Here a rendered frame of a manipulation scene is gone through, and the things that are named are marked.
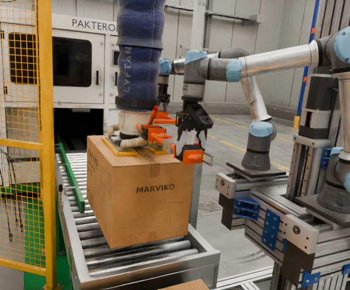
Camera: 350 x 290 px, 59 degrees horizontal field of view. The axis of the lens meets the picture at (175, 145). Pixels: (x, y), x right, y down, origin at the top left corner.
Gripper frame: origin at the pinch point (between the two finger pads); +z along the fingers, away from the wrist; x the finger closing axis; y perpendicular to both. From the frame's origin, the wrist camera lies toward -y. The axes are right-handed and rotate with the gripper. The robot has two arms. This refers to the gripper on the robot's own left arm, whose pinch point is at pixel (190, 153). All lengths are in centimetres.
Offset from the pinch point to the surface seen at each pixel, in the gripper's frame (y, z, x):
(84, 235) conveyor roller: 72, 67, 25
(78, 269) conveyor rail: 34, 62, 34
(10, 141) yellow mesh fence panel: 116, 21, 61
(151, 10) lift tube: 49, -55, -1
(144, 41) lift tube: 49, -41, 2
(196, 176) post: 77, 39, -50
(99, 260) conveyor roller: 45, 67, 22
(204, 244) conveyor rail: 33, 62, -32
